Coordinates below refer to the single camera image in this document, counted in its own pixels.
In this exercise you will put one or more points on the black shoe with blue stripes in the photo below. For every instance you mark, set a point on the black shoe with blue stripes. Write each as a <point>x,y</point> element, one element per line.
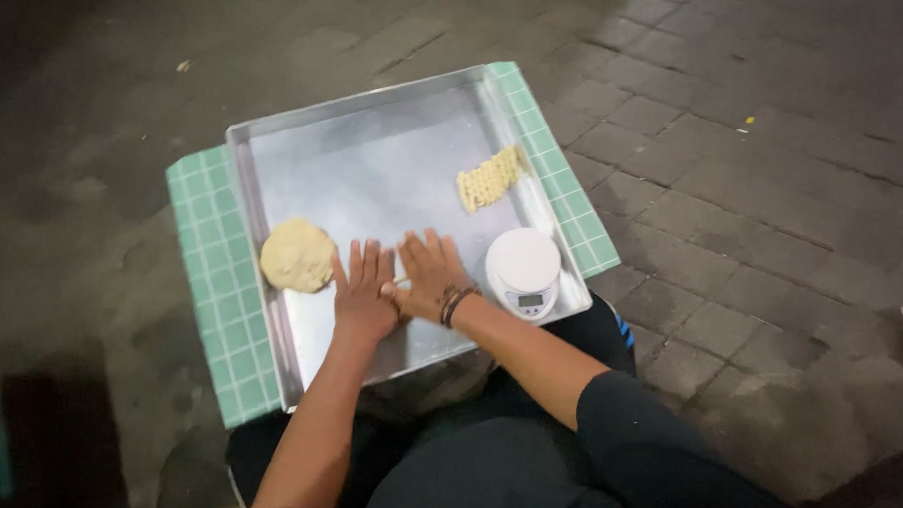
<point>624,329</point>

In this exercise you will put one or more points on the dark box with teal edge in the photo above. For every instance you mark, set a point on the dark box with teal edge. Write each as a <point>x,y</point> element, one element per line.
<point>46,456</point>

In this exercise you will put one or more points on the white digital kitchen scale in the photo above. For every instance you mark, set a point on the white digital kitchen scale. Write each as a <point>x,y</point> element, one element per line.
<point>523,263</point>

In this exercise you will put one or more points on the square metal baking tray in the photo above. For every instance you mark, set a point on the square metal baking tray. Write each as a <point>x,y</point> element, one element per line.
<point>388,166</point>

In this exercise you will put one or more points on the black right sleeve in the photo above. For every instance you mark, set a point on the black right sleeve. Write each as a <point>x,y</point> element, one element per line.
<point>654,457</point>

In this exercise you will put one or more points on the small pale floor scrap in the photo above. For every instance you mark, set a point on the small pale floor scrap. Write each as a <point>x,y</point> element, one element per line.
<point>184,66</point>

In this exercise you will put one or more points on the person's black trousers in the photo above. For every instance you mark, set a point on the person's black trousers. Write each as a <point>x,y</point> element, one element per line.
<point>466,464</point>

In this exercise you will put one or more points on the row of twisted dough pieces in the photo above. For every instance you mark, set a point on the row of twisted dough pieces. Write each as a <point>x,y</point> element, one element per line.
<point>489,179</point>

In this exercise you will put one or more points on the round flattened dough lump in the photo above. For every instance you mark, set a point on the round flattened dough lump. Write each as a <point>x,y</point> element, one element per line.
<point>297,256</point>

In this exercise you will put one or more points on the person's left hand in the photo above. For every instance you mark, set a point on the person's left hand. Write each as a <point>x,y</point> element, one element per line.
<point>363,306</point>

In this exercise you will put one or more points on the green tiled board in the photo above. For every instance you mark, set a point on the green tiled board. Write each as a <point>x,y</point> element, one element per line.
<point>220,292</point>

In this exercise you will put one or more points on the person's right hand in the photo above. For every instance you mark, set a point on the person's right hand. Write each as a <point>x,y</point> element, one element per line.
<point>430,285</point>

